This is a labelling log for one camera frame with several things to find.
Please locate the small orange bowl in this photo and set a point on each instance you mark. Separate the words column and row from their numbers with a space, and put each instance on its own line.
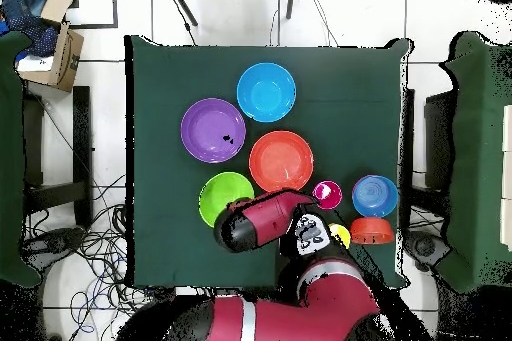
column 372, row 231

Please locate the white packet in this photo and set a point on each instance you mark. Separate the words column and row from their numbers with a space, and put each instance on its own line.
column 36, row 65

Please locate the large orange bowl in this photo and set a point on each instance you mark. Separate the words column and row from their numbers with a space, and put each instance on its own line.
column 281, row 161

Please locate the green bowl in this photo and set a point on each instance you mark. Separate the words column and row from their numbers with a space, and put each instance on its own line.
column 218, row 197

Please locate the green covered side table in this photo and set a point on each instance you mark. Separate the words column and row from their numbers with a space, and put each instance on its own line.
column 10, row 157
column 480, row 117

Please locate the white board black frame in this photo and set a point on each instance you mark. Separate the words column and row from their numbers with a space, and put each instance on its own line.
column 96, row 5

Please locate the small blue bowl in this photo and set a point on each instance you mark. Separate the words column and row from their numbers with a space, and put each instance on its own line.
column 375, row 196

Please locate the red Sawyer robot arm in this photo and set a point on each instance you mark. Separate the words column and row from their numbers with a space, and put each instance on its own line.
column 332, row 309

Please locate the purple bowl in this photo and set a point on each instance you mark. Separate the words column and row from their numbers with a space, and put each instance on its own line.
column 204, row 125

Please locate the cardboard box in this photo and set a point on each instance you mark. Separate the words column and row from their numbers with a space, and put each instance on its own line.
column 68, row 61

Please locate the black tripod leg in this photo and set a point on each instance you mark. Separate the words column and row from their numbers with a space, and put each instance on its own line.
column 290, row 1
column 182, row 4

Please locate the dark grey stand base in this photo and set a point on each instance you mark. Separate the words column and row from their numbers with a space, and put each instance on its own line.
column 424, row 249
column 52, row 243

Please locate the yellow cup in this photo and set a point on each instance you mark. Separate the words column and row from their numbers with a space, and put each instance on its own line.
column 342, row 235

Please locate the black chair frame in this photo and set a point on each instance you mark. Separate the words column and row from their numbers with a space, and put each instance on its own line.
column 438, row 125
column 82, row 137

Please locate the dark green tablecloth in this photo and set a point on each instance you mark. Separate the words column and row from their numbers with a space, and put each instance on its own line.
column 168, row 77

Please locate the blue cloth bundle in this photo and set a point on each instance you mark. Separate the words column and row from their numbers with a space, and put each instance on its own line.
column 24, row 9

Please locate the large blue bowl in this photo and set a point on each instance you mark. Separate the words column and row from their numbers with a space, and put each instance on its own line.
column 266, row 92

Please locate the pink cup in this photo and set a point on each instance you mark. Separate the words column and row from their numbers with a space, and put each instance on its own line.
column 328, row 193

